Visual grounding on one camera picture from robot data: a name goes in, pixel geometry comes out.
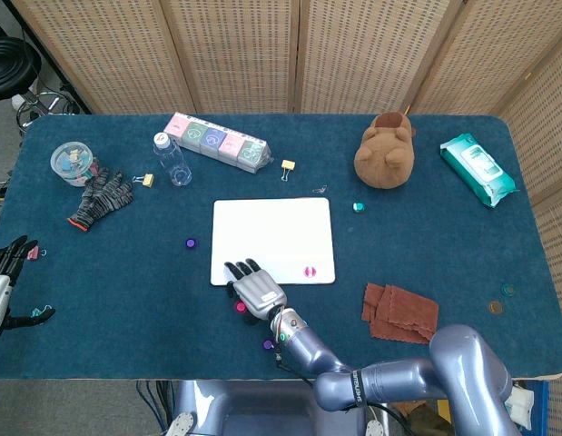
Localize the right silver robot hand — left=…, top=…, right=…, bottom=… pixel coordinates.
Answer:
left=223, top=258, right=289, bottom=325

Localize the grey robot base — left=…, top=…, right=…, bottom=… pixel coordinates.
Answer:
left=164, top=379, right=386, bottom=436

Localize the grey striped knit glove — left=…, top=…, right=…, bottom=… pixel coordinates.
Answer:
left=66, top=167, right=135, bottom=233

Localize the white magnetic board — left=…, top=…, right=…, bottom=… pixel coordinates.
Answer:
left=210, top=197, right=337, bottom=287

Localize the blue felt table mat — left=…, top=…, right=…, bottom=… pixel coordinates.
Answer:
left=0, top=113, right=562, bottom=381

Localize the brown microfibre cloth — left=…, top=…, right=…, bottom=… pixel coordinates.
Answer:
left=361, top=282, right=440, bottom=345

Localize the clear jar of binder clips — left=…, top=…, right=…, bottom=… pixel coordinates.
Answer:
left=50, top=141, right=100, bottom=188

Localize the wrapped pack of tissue boxes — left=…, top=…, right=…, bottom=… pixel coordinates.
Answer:
left=163, top=112, right=272, bottom=174

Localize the clear plastic water bottle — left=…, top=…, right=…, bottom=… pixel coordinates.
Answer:
left=153, top=132, right=193, bottom=187

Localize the brown plush bear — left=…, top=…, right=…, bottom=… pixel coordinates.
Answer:
left=353, top=113, right=418, bottom=190

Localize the black stool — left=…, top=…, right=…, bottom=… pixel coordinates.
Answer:
left=0, top=36, right=80, bottom=135

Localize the green wet wipes pack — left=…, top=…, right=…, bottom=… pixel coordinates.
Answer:
left=439, top=133, right=520, bottom=209

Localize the blue plastic crate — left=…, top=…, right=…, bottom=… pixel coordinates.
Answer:
left=511, top=381, right=550, bottom=432

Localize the right wrist wire bundle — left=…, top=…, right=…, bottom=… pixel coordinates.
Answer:
left=270, top=308, right=291, bottom=364

